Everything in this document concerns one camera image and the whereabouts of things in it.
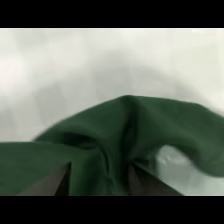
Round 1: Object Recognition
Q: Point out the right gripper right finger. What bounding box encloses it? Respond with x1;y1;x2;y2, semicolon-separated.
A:
127;163;184;197

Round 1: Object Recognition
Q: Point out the dark green shirt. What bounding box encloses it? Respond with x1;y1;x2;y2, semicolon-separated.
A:
0;94;224;197

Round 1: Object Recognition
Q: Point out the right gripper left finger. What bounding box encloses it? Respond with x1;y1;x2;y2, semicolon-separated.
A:
18;161;73;197

